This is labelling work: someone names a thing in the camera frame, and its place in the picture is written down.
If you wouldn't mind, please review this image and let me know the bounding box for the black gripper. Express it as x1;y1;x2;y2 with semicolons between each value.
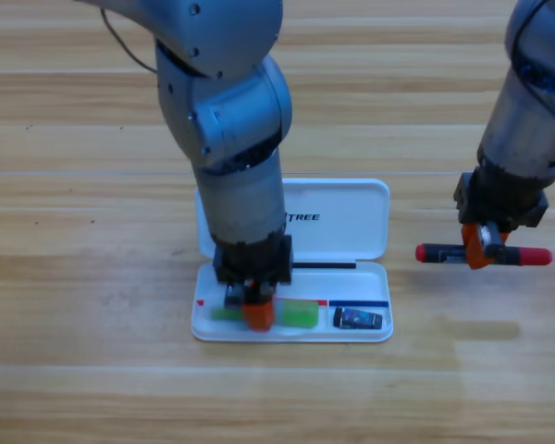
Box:
212;234;293;332
452;166;549;270

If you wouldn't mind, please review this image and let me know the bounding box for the green and white pen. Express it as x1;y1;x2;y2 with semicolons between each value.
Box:
210;298;319;329

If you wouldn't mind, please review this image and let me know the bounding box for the black marker with red ends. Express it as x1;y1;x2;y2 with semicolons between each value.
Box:
414;243;553;268

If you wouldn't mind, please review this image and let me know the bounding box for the white Unitree pencil case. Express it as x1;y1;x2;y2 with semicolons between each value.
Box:
190;178;394;343

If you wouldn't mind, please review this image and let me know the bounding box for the thin brown cable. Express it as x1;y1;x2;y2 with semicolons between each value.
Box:
99;6;159;74

